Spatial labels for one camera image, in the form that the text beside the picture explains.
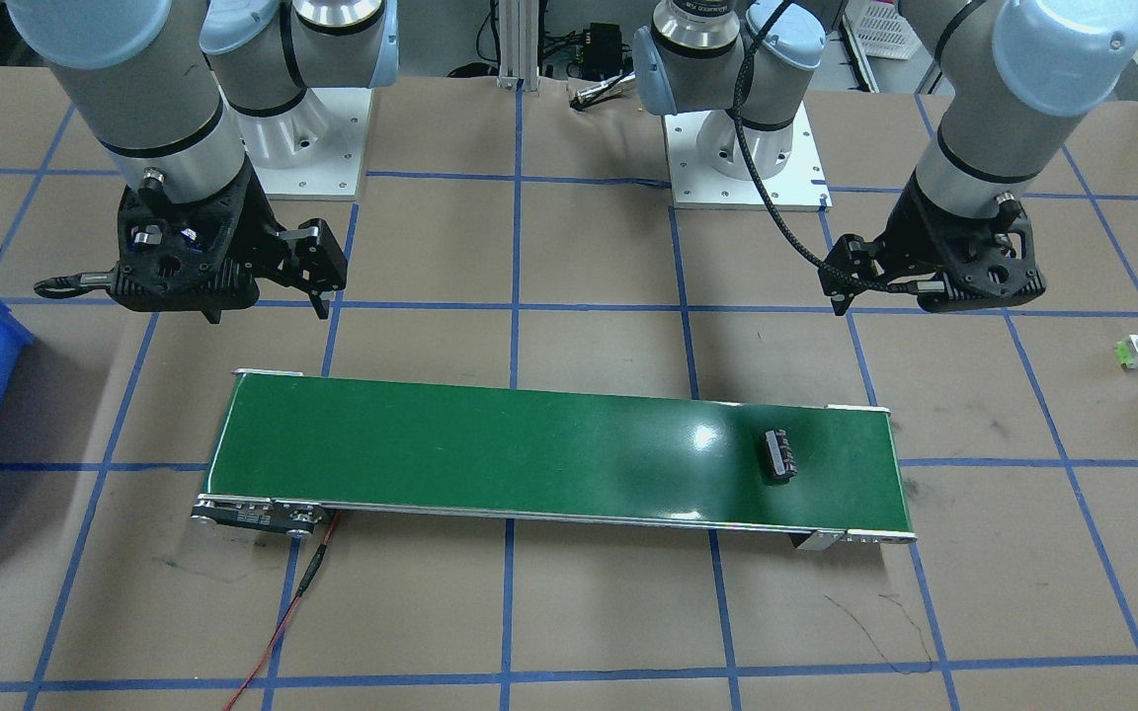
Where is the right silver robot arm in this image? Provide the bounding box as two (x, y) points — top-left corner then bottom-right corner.
(6, 1), (399, 324)

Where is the dark brown cylindrical capacitor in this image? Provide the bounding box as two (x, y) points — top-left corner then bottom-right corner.
(762, 429), (798, 485)

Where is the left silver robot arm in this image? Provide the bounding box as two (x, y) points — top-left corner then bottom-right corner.
(630, 1), (1138, 315)

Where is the aluminium frame post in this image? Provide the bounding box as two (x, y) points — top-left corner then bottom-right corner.
(496, 0), (542, 93)

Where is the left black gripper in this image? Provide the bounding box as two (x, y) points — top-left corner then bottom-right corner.
(819, 177), (1047, 316)

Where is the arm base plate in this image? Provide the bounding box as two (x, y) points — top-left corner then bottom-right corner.
(234, 86), (373, 201)
(663, 99), (832, 210)

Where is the green conveyor belt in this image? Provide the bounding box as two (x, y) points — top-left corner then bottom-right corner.
(193, 370), (916, 549)

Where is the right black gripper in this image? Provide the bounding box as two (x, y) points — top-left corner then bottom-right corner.
(110, 159), (348, 325)

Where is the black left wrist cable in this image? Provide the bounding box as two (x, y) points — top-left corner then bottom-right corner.
(727, 0), (935, 295)

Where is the red black conveyor wire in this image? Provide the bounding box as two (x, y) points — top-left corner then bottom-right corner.
(222, 511), (343, 711)

